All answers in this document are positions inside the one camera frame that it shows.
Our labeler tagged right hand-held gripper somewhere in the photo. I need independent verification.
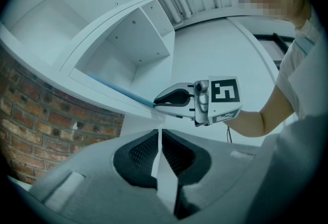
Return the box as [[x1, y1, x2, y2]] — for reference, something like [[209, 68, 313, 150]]
[[153, 76, 243, 127]]

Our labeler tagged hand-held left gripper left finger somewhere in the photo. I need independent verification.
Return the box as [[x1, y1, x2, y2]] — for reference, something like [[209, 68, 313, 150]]
[[28, 129, 177, 224]]

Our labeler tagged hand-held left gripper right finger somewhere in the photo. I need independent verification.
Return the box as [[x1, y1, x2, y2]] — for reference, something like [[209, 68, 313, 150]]
[[161, 129, 268, 220]]

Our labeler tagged blue book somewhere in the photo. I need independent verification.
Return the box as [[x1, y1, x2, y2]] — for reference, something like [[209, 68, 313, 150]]
[[86, 72, 156, 109]]

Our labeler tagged person's right forearm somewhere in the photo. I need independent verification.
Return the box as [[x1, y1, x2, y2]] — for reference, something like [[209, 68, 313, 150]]
[[222, 84, 296, 139]]

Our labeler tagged black framed window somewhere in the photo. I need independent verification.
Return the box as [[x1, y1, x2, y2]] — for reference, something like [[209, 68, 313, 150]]
[[253, 32, 296, 70]]

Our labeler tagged person's white shirt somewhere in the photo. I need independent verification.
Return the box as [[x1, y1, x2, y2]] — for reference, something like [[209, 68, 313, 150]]
[[275, 14, 322, 116]]

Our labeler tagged white wall shelf unit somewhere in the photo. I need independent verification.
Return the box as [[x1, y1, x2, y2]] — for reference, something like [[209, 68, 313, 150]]
[[0, 0, 177, 139]]

